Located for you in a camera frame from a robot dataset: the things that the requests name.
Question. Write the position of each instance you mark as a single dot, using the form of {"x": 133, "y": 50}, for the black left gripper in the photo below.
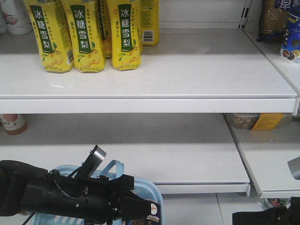
{"x": 108, "y": 200}

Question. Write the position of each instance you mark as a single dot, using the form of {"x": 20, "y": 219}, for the dark blue cookie box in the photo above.
{"x": 155, "y": 217}

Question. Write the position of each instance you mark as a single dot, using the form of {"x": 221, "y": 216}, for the light blue shopping basket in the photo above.
{"x": 143, "y": 188}

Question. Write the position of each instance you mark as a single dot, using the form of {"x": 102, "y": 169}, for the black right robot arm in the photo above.
{"x": 271, "y": 216}

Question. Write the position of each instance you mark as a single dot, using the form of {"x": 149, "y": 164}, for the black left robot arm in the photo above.
{"x": 24, "y": 187}

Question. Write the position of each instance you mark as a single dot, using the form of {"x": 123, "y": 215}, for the white supermarket shelf unit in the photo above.
{"x": 164, "y": 120}

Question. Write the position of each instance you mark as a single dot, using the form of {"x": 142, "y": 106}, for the peach drink bottle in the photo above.
{"x": 14, "y": 124}

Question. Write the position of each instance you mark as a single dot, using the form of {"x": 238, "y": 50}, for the yellow pear drink bottle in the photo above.
{"x": 125, "y": 19}
{"x": 87, "y": 45}
{"x": 52, "y": 34}

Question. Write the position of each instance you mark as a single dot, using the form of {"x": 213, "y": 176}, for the blue white snack cup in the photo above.
{"x": 290, "y": 47}

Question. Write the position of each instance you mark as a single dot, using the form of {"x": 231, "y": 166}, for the brown biscuit pack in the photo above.
{"x": 273, "y": 19}

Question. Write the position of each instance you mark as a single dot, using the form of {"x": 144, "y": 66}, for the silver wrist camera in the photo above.
{"x": 93, "y": 161}

